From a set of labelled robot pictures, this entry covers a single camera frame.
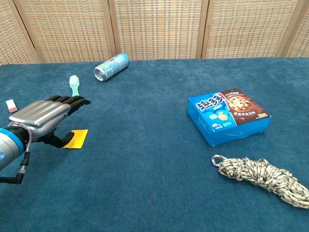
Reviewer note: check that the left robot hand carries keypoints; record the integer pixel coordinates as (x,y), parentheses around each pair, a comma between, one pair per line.
(41,116)

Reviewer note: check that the yellow card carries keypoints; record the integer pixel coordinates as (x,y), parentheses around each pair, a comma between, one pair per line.
(80,139)

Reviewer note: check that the white pink eraser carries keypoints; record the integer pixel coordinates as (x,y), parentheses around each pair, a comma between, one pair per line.
(11,105)

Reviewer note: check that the green toothbrush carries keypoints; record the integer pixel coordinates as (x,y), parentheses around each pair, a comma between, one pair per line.
(74,88)

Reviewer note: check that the woven bamboo screen panel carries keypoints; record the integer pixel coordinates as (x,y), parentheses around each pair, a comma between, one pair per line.
(67,31)
(300,41)
(248,29)
(12,36)
(157,29)

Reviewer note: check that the blue green drink can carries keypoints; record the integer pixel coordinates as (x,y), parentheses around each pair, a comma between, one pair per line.
(112,66)

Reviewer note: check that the blue felt table cover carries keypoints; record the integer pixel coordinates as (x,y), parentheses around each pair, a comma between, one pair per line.
(144,169)

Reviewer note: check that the blue cookie box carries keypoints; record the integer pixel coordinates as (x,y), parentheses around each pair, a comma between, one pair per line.
(217,113)

